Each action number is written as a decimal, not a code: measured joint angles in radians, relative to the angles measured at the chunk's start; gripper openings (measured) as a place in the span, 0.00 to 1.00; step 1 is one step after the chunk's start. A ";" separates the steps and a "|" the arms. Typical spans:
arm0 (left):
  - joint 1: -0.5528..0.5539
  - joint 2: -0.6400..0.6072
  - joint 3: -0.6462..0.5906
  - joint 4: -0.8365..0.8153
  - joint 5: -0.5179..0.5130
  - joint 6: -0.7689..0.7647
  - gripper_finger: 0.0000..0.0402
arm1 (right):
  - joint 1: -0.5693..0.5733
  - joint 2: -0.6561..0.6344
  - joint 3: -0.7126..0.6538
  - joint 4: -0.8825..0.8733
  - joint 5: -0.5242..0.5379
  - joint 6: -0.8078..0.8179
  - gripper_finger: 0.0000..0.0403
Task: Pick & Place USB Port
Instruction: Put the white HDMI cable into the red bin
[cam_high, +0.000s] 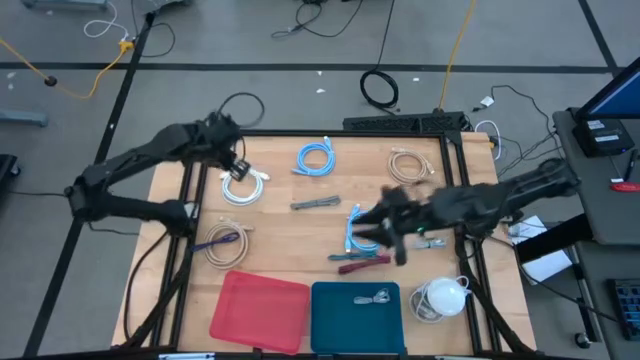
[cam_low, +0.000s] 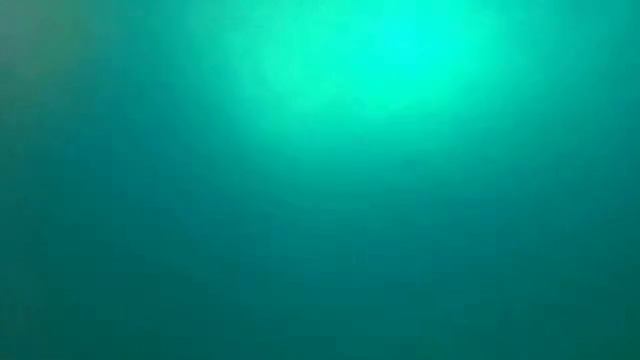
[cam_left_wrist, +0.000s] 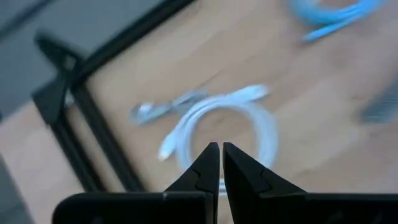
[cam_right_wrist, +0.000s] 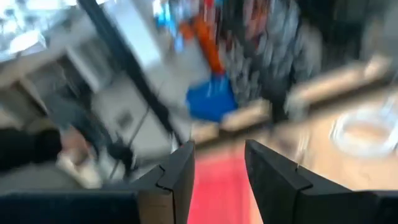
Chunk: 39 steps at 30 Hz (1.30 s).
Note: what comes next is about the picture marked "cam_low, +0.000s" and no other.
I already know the teal plastic tray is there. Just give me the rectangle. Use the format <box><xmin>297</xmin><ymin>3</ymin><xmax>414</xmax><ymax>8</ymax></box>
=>
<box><xmin>0</xmin><ymin>0</ymin><xmax>640</xmax><ymax>360</ymax></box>

